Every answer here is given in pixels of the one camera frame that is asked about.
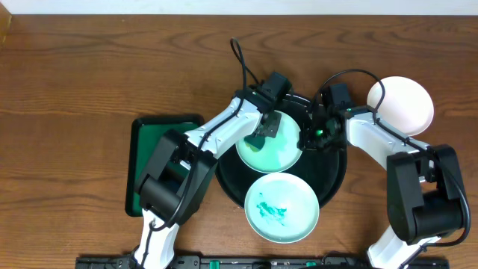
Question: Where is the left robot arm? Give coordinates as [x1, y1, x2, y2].
[133, 72, 291, 268]

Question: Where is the mint plate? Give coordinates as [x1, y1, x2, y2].
[243, 173, 320, 244]
[235, 111, 302, 173]

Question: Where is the mint plate front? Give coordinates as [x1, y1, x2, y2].
[243, 173, 320, 244]

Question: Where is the pink plate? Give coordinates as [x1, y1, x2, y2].
[377, 76, 434, 136]

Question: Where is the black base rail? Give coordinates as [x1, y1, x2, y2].
[74, 255, 449, 269]

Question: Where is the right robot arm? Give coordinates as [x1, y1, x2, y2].
[300, 76, 471, 268]

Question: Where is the black round tray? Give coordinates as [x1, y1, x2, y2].
[216, 94, 347, 207]

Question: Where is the green yellow sponge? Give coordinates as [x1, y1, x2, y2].
[243, 135, 265, 152]

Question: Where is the green rectangular tray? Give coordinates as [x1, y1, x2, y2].
[125, 114, 204, 217]

